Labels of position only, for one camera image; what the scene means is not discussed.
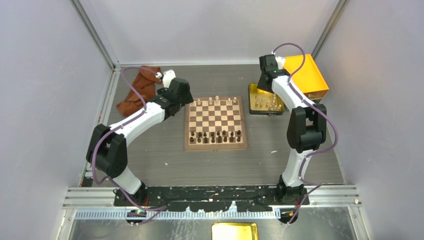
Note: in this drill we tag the brown cloth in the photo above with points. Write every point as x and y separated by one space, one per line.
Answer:
144 84

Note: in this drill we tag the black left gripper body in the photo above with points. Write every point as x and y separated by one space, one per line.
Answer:
186 100

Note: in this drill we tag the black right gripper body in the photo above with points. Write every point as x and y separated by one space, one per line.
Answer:
261 86

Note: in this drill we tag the yellow drawer box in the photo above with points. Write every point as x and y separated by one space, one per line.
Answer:
309 78

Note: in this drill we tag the wooden chessboard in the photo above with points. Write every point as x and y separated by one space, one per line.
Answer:
225 125

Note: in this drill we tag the gold tin lid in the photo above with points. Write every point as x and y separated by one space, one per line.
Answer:
234 231

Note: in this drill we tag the gold metal tin tray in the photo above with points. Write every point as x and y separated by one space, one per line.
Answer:
264 103

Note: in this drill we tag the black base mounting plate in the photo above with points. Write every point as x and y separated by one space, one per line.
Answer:
246 198

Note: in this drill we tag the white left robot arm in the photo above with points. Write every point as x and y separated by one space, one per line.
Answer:
107 151

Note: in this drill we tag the aluminium front rail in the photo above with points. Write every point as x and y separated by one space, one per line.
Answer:
97 203

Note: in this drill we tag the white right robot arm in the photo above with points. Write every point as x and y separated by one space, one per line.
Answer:
307 127

